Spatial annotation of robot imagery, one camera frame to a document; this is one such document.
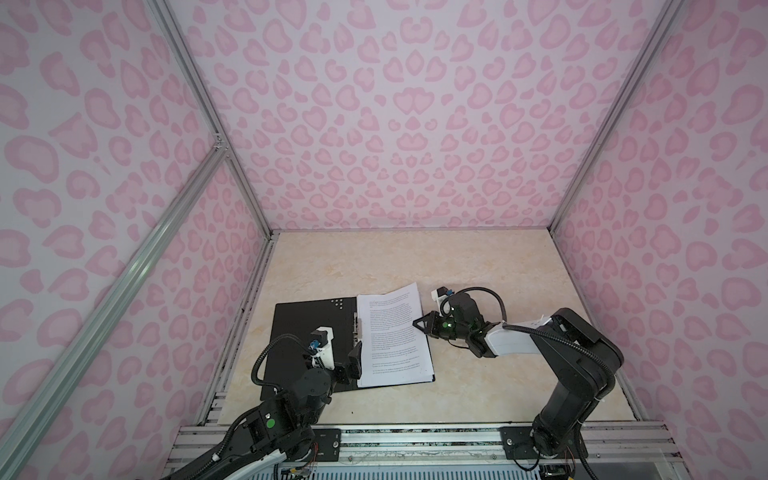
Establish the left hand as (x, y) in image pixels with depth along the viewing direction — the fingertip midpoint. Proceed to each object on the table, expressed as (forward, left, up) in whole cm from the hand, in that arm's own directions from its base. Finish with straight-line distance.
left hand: (347, 339), depth 75 cm
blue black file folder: (+14, +19, -16) cm, 29 cm away
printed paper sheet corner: (+3, -12, -14) cm, 19 cm away
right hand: (+9, -18, -9) cm, 22 cm away
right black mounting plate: (-21, -41, -15) cm, 49 cm away
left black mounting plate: (-20, +5, -15) cm, 25 cm away
